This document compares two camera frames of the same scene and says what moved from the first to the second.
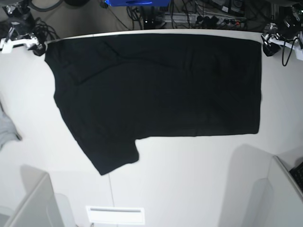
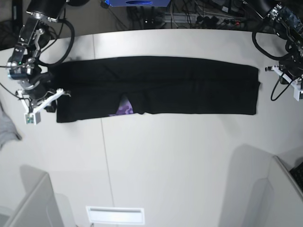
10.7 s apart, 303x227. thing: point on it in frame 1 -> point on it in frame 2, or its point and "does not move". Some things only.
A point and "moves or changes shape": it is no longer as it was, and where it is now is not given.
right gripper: (287, 29) -> (293, 70)
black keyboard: (297, 173) does not move
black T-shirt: (114, 90) moves or changes shape
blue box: (152, 3) does not move
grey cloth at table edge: (8, 130) does not move
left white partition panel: (39, 208) does not move
